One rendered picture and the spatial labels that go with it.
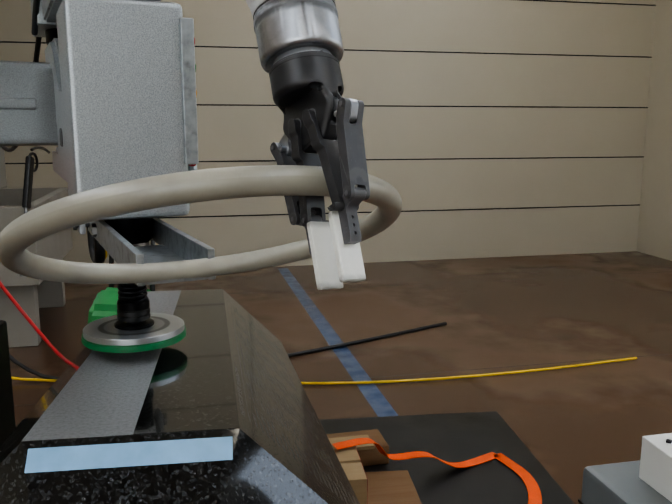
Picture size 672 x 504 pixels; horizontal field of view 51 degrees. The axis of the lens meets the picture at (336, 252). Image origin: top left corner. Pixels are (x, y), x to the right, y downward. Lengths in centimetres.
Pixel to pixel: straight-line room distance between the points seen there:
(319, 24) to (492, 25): 643
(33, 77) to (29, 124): 12
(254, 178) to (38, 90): 144
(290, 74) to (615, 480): 76
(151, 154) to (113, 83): 15
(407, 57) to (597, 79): 200
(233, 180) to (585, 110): 699
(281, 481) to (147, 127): 72
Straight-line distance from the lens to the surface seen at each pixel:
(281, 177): 67
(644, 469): 115
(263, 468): 119
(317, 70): 72
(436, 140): 687
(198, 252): 117
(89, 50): 143
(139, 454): 118
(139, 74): 144
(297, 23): 73
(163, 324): 158
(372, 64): 670
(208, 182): 66
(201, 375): 142
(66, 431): 123
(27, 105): 204
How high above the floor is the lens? 131
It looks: 10 degrees down
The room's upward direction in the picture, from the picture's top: straight up
